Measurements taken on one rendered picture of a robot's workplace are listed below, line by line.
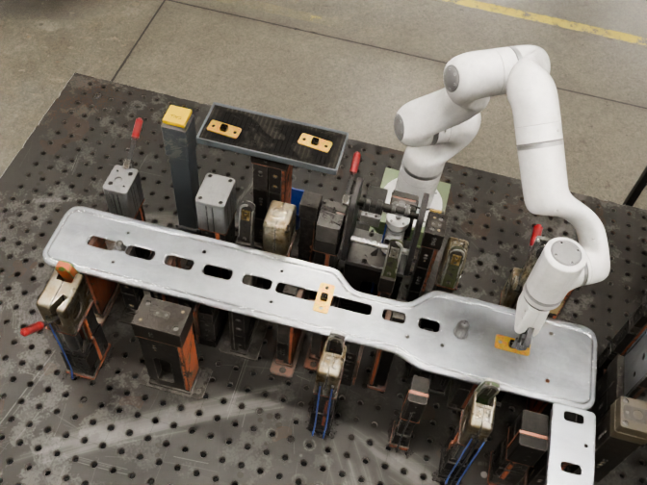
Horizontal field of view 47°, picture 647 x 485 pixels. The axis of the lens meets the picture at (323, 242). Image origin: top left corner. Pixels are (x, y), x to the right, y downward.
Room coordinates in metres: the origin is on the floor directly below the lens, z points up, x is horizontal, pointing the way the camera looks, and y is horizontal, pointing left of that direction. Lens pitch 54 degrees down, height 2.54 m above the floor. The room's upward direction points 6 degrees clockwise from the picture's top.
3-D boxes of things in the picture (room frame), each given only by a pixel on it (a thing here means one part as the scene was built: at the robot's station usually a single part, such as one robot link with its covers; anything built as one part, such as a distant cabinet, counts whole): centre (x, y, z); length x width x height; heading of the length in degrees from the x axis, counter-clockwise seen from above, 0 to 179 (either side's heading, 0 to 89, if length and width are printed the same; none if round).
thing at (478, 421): (0.68, -0.39, 0.87); 0.12 x 0.09 x 0.35; 171
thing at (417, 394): (0.74, -0.26, 0.84); 0.11 x 0.08 x 0.29; 171
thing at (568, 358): (0.95, 0.00, 1.00); 1.38 x 0.22 x 0.02; 81
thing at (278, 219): (1.13, 0.12, 0.89); 0.13 x 0.11 x 0.38; 171
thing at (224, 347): (0.98, 0.19, 0.84); 0.13 x 0.11 x 0.29; 171
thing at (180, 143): (1.36, 0.42, 0.92); 0.08 x 0.08 x 0.44; 81
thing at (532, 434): (0.68, -0.52, 0.84); 0.11 x 0.10 x 0.28; 171
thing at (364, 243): (1.14, -0.15, 0.94); 0.18 x 0.13 x 0.49; 81
